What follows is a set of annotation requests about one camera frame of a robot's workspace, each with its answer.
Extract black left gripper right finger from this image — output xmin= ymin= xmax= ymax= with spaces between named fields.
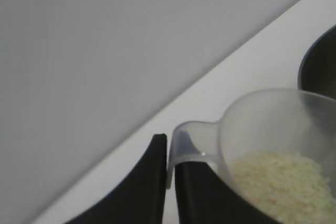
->
xmin=174 ymin=161 xmax=279 ymax=224

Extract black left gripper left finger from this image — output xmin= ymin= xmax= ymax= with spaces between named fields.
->
xmin=65 ymin=134 xmax=168 ymax=224

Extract white rice grains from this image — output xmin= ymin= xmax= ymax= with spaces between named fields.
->
xmin=230 ymin=150 xmax=336 ymax=224

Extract clear plastic measuring cup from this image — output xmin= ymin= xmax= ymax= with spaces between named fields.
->
xmin=167 ymin=88 xmax=336 ymax=224

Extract stainless steel mixing bowl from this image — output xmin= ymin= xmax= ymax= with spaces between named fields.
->
xmin=298 ymin=24 xmax=336 ymax=100

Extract white tablecloth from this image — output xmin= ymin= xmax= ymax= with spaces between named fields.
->
xmin=30 ymin=0 xmax=336 ymax=224

